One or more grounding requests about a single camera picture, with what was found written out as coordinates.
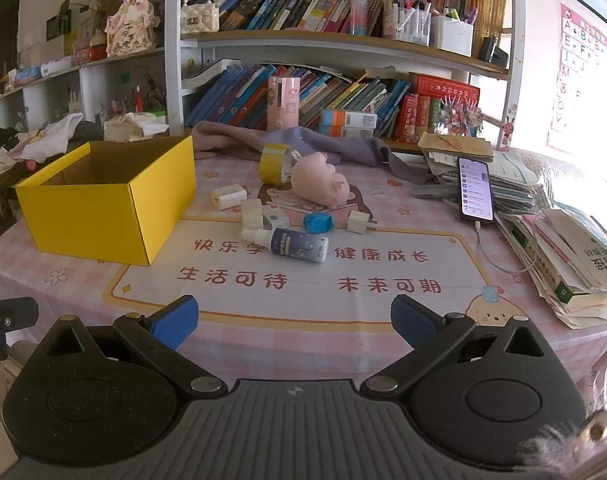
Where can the red thick dictionary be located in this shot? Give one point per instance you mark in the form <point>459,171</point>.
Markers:
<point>423,117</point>
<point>406,117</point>

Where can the colourful sticker bundle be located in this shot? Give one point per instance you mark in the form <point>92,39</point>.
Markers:
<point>463,115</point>

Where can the row of leaning books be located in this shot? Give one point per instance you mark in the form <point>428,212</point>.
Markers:
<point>233,95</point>

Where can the red bottle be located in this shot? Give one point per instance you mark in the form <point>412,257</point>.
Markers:
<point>140,100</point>

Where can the clear marker holder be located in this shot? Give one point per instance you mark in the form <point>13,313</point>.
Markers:
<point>411,22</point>

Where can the pink printed tablecloth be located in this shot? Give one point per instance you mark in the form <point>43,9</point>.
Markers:
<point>303,285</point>

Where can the pink plush toy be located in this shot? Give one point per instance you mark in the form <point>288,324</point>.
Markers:
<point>316,180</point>

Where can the cartoon wall sticker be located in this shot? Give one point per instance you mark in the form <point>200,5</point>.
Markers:
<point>507,130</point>

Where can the crumpled white tissue bag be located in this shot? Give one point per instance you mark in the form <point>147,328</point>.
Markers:
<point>133,127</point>

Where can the low white shelf unit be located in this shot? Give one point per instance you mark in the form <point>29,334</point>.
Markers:
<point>90,85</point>

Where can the cream pink plush doll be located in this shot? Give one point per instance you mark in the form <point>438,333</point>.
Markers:
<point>131,27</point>

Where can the yellow packing tape roll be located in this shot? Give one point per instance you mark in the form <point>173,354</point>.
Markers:
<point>273,167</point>

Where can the pile of clothes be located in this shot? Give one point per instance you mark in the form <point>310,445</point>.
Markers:
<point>13,160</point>

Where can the green thick book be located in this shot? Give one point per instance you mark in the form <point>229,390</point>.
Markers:
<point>436,117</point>

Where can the purple pink cloth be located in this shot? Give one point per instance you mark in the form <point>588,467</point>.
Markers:
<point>333,147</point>

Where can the red thick flat book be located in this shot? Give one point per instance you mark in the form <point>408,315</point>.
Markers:
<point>443,89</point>

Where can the small blue plastic case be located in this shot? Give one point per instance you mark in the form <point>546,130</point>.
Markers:
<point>317,222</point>

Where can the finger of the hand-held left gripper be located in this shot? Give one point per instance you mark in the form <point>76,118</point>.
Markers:
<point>13,312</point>

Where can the stack of papers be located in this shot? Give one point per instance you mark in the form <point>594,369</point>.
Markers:
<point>513,180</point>

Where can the white quilted handbag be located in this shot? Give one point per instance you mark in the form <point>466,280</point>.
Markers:
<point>199,19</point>

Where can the yellow paper sheet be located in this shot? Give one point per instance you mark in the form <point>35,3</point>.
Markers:
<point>98,220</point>

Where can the alphabet wall poster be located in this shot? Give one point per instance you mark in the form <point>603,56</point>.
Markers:
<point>583,85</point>

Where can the white textured charger plug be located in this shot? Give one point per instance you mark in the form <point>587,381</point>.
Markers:
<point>251,215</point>

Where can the row of yellow books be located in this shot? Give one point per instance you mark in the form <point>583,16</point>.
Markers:
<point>488,10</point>

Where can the white pen box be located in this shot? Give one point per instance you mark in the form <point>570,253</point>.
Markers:
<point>451,35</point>

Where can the white smooth charger plug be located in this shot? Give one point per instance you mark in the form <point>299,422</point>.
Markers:
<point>357,221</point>

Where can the pink blue tumbler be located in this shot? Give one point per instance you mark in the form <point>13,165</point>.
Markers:
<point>358,10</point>

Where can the row of colourful shelf books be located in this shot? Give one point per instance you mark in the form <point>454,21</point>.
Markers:
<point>283,0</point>

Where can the grey patterned blanket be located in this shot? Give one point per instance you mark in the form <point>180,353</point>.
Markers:
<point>573,180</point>

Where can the orange blue white carton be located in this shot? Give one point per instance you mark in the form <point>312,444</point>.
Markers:
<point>346,133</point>
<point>348,119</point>

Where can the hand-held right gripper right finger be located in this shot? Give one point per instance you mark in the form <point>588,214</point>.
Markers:
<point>412,320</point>

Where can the pile of workbooks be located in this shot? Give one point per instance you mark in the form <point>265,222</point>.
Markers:
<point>568,260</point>

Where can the small white printed box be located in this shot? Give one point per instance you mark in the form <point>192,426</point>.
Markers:
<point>276,219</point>

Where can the brown paper envelope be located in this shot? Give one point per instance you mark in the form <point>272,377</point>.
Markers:
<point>458,147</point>

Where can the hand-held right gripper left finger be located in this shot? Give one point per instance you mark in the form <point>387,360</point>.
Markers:
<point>176,317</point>

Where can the pink cylindrical device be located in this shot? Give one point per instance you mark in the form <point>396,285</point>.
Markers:
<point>283,110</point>

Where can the black smartphone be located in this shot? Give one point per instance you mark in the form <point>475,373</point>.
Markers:
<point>476,190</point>

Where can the small black device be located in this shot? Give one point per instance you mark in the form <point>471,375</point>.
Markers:
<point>491,50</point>

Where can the white bookshelf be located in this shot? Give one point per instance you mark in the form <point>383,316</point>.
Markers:
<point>174,60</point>

